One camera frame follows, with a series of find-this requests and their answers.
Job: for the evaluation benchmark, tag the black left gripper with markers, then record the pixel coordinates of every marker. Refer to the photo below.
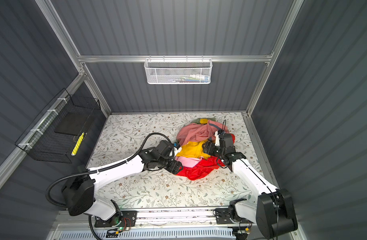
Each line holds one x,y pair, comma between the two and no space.
175,166

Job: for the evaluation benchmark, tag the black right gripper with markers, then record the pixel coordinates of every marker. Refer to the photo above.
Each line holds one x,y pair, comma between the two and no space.
210,146

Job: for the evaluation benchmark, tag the light pink cloth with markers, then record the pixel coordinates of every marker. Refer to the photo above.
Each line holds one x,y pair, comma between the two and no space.
188,162

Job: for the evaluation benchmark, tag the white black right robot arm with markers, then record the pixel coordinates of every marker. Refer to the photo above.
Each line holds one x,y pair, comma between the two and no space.
270,208

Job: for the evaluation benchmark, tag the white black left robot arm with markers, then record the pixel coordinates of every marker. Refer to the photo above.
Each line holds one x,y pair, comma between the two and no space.
81,193

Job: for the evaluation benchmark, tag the red cloth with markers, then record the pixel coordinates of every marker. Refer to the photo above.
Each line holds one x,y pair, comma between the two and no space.
204,167

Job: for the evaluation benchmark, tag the yellow cloth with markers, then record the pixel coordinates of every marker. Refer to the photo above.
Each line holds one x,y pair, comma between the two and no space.
198,146

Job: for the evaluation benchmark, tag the dusty rose cloth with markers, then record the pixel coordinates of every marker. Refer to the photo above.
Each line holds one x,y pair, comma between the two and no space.
199,132

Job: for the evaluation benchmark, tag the olive green cloth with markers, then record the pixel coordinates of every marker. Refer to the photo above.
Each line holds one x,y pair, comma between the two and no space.
203,121

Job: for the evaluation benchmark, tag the items in white basket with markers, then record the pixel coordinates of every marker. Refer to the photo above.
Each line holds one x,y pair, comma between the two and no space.
191,79

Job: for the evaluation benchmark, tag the yellow green marker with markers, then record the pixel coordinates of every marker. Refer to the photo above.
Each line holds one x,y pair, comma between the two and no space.
78,144

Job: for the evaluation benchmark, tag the black flat pad in basket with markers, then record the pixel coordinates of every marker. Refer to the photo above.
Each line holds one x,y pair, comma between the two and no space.
74,124

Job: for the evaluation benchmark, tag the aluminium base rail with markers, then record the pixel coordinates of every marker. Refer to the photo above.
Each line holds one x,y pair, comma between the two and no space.
189,217

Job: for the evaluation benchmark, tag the white wire mesh basket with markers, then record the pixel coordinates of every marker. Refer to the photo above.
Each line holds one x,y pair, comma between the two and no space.
158,71

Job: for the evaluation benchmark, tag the black wire basket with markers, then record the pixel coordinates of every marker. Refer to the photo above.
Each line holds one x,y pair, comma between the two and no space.
59,134

